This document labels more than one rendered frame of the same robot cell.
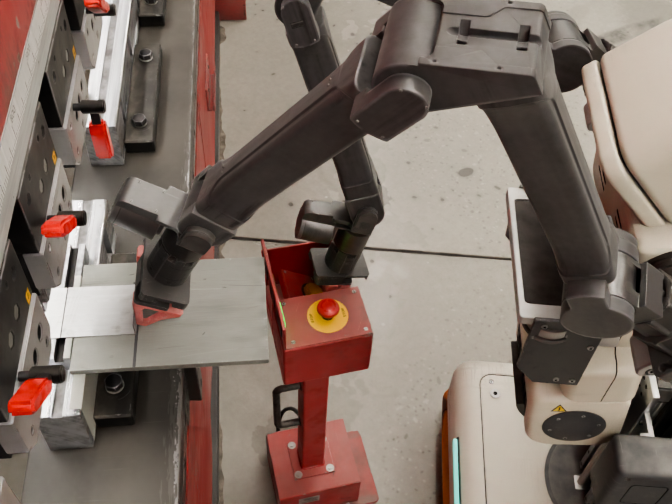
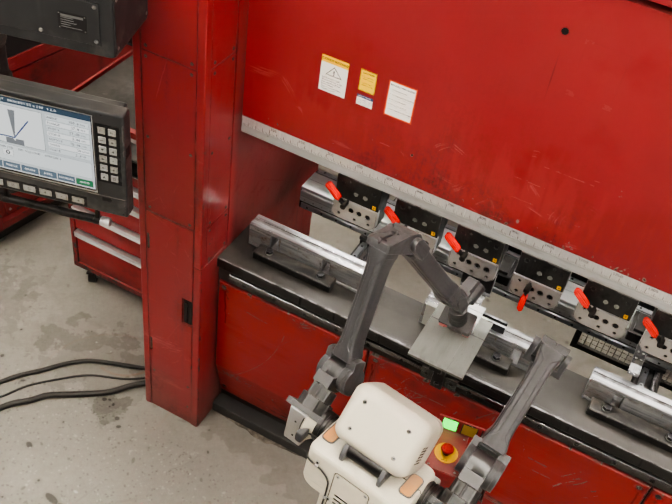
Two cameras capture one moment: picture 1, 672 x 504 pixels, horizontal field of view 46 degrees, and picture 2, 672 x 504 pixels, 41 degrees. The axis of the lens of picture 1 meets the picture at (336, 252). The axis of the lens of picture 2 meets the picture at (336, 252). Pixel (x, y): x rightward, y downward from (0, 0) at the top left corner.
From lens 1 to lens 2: 2.31 m
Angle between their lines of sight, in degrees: 73
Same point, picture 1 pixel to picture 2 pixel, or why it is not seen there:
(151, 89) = (636, 427)
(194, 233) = not seen: hidden behind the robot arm
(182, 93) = (635, 449)
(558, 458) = not seen: outside the picture
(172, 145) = (588, 423)
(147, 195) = (468, 284)
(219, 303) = (445, 352)
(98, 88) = (626, 384)
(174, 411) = not seen: hidden behind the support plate
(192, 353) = (426, 333)
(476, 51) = (385, 231)
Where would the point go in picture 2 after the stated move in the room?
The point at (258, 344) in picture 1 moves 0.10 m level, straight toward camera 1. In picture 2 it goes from (417, 353) to (386, 339)
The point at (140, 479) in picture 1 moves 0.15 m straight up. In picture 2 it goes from (395, 328) to (403, 296)
